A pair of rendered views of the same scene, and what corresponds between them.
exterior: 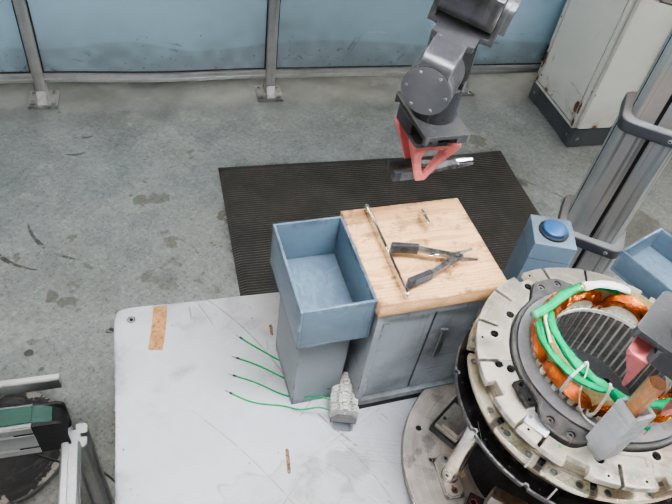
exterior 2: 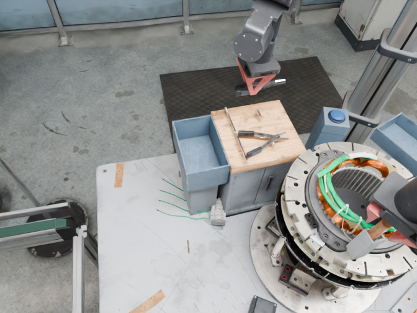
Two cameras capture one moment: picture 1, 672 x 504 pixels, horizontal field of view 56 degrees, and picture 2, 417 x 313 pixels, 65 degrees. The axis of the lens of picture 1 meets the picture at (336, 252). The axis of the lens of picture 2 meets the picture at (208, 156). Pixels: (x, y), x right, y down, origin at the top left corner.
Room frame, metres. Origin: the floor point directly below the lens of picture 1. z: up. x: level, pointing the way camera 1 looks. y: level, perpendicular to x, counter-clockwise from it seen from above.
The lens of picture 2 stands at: (0.11, -0.05, 1.72)
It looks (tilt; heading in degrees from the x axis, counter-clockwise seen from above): 55 degrees down; 5
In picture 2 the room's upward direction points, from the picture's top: 4 degrees clockwise
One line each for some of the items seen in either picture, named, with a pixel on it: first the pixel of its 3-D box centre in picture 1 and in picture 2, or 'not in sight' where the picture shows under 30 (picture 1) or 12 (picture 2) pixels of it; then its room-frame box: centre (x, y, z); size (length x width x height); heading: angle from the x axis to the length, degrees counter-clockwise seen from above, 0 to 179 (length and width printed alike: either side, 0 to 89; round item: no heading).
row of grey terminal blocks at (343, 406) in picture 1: (344, 397); (218, 211); (0.55, -0.06, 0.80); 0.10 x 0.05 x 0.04; 5
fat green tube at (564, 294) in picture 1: (574, 296); (342, 163); (0.54, -0.30, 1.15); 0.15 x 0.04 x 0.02; 117
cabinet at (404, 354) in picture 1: (402, 311); (249, 164); (0.67, -0.13, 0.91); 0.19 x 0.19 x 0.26; 24
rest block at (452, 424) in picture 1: (455, 421); (279, 224); (0.53, -0.24, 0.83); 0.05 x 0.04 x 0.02; 145
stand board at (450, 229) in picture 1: (420, 252); (256, 134); (0.67, -0.13, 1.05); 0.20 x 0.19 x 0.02; 114
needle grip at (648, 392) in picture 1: (643, 397); (378, 230); (0.37, -0.33, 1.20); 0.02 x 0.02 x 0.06
